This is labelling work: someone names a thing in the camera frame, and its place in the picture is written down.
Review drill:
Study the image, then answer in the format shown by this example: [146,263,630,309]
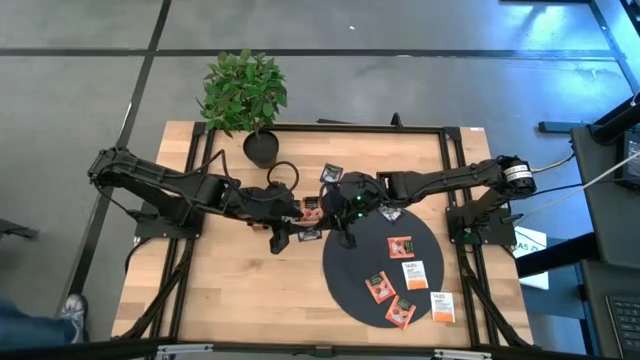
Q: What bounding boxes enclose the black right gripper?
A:
[319,173,389,250]

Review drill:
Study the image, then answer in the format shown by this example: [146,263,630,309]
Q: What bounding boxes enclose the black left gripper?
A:
[234,184,322,256]

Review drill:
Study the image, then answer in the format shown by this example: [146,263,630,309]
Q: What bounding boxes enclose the peach passion fruit tea bag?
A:
[383,294,418,331]
[364,270,398,305]
[386,235,416,260]
[299,196,325,224]

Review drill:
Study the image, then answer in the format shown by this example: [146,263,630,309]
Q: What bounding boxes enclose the white orange Tazo tea bag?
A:
[401,260,430,292]
[430,291,457,324]

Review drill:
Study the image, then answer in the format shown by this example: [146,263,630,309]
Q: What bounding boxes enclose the round dark woven placemat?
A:
[322,208,446,330]

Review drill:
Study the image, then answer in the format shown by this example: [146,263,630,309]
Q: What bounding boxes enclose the potted green plant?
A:
[196,48,290,170]

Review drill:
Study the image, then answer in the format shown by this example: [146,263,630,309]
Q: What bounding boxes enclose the white box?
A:
[513,225,550,291]

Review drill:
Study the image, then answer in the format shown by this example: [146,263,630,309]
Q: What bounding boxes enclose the black desk leg beam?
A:
[516,232,601,279]

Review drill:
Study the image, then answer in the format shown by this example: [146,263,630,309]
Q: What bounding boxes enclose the black metal crossbar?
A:
[0,338,640,360]

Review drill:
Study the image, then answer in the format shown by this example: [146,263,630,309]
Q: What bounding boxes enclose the person's shoe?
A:
[58,293,90,344]

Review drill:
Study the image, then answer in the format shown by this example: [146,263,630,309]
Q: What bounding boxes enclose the dark metal floor foot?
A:
[538,120,589,134]

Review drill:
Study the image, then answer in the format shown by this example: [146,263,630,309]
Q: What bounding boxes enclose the dark grey desk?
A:
[570,124,640,269]
[579,259,640,360]

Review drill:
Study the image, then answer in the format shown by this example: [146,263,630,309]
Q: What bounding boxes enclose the dark chair base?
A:
[0,218,40,241]

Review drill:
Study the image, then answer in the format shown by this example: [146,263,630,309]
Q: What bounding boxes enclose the person's leg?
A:
[0,298,69,351]

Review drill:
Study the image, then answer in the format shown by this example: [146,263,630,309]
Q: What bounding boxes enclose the black diagonal stand beam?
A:
[588,92,640,146]

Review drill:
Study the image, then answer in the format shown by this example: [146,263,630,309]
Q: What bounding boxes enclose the black keyboard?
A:
[605,293,640,359]

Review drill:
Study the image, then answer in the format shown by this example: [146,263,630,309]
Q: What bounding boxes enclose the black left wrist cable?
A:
[266,160,301,194]

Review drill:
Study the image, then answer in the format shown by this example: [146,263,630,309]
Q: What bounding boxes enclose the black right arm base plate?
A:
[445,203,517,247]

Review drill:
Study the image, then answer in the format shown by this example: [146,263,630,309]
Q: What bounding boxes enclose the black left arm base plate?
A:
[133,198,206,240]

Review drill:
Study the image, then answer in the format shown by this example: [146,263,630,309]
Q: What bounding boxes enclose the silver metal bracket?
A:
[155,342,215,357]
[432,348,494,360]

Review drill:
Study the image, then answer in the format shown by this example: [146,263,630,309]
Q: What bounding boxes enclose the black left base cable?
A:
[123,238,151,274]

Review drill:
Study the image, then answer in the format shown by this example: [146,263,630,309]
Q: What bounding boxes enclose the black power cable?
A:
[529,182,589,202]

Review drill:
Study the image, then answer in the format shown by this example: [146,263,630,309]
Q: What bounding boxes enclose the yellow power plug cable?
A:
[530,152,577,175]

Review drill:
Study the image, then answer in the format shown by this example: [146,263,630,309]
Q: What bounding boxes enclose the white cable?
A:
[519,149,640,214]

